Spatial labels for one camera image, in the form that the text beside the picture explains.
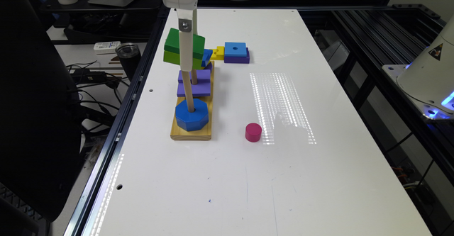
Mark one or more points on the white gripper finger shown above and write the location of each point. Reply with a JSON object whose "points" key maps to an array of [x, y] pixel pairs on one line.
{"points": [[185, 25], [194, 22]]}

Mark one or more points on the green square block with hole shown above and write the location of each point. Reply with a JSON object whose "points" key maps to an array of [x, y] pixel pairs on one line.
{"points": [[171, 49]]}

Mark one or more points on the blue block on far peg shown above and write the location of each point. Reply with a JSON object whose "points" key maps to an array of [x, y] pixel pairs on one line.
{"points": [[206, 57]]}

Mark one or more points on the yellow block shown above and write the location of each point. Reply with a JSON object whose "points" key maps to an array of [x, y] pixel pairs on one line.
{"points": [[218, 53]]}

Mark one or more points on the light blue square block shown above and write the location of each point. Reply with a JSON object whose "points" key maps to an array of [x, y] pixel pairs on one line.
{"points": [[232, 49]]}

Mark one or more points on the dark purple square block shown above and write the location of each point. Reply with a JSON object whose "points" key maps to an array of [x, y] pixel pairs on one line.
{"points": [[238, 60]]}

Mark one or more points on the purple square block on peg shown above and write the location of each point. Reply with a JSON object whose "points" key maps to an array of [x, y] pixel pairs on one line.
{"points": [[203, 88]]}

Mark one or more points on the blue octagon block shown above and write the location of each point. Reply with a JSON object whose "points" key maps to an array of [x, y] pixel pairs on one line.
{"points": [[191, 121]]}

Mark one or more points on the magenta cylinder block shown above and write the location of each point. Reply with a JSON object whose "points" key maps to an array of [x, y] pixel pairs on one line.
{"points": [[253, 132]]}

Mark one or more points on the near wooden peg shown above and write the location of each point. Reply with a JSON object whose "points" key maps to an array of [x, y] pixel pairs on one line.
{"points": [[188, 90]]}

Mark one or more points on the wooden peg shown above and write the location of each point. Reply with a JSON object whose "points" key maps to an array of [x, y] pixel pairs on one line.
{"points": [[188, 90], [194, 77]]}

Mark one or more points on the middle wooden peg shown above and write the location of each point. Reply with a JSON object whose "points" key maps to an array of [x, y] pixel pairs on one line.
{"points": [[194, 77]]}

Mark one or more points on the black tumbler cup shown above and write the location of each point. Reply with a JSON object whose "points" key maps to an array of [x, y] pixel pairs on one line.
{"points": [[129, 56]]}

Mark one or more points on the white remote device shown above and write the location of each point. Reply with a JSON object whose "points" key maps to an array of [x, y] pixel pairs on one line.
{"points": [[105, 48]]}

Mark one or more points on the wooden base board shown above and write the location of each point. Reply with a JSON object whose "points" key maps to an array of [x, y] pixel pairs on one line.
{"points": [[178, 133]]}

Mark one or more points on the black chair back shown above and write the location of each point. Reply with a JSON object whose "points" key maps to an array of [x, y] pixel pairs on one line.
{"points": [[40, 133]]}

